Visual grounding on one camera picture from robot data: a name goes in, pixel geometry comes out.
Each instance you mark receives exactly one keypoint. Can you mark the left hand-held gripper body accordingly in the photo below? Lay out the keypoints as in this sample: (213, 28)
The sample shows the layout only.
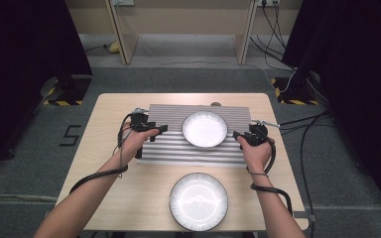
(139, 120)

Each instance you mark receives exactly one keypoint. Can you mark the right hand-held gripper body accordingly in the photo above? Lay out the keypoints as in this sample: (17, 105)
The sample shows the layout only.
(258, 134)

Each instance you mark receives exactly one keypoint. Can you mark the white plate with dark rim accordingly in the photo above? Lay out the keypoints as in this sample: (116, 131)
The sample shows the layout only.
(198, 202)
(204, 129)

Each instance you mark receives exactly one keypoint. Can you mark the person's right hand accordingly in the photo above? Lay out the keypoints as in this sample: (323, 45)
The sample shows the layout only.
(258, 157)

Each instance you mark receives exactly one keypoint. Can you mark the person's left hand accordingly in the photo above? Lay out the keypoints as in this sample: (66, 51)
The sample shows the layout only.
(134, 145)

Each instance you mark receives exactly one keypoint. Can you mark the grey striped placemat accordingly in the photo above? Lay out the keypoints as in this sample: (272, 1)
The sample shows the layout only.
(175, 150)

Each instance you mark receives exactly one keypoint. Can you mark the small round table grommet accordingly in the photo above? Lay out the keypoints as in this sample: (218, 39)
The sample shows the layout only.
(215, 103)

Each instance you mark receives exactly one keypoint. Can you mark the stand base with hazard tape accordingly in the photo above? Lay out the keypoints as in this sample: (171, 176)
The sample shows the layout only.
(71, 92)
(294, 95)

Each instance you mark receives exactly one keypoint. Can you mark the yellow object on floor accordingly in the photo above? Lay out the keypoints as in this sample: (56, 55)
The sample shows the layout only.
(114, 48)

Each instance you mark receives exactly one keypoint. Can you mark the beige wooden desk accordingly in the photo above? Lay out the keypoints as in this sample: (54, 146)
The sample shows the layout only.
(185, 20)

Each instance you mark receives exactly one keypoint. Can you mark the black curtain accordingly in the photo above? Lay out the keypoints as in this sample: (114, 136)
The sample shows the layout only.
(20, 66)
(360, 82)

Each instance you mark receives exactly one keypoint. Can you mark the grey table bracket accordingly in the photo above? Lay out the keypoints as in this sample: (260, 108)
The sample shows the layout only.
(46, 213)
(306, 216)

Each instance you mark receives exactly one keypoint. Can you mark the white wall socket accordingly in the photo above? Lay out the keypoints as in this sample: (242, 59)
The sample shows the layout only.
(268, 2)

